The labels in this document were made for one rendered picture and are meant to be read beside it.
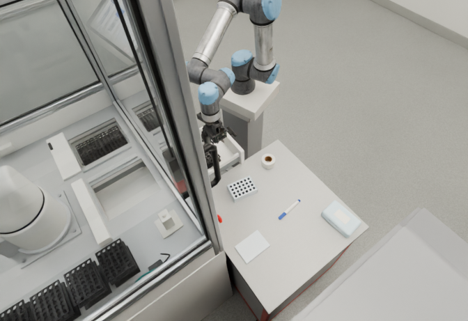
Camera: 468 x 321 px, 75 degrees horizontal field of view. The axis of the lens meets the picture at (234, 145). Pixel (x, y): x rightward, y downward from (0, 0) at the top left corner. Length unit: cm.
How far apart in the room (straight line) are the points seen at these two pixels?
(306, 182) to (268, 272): 47
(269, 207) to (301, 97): 171
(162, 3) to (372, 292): 38
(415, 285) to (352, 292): 7
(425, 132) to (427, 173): 42
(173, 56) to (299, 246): 111
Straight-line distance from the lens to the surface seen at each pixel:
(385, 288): 36
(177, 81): 47
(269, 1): 133
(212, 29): 132
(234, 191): 146
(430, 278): 40
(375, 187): 256
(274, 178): 153
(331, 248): 143
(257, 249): 137
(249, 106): 173
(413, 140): 296
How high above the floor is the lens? 209
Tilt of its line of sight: 54 degrees down
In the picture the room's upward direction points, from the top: 4 degrees counter-clockwise
